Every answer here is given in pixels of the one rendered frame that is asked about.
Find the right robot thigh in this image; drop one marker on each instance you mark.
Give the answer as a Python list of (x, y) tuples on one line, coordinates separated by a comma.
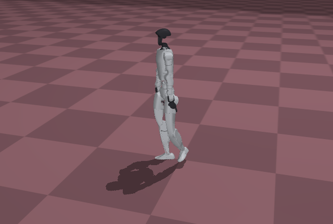
[(158, 108)]

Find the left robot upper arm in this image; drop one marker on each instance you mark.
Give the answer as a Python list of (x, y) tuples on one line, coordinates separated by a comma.
[(168, 58)]

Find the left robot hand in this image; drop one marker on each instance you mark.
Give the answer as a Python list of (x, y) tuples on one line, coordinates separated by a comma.
[(172, 104)]

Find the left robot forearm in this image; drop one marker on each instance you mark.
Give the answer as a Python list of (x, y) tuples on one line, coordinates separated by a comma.
[(169, 87)]

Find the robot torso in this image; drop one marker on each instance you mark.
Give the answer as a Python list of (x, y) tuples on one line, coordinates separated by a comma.
[(162, 70)]

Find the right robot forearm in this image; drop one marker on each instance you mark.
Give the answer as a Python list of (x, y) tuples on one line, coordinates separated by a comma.
[(158, 83)]

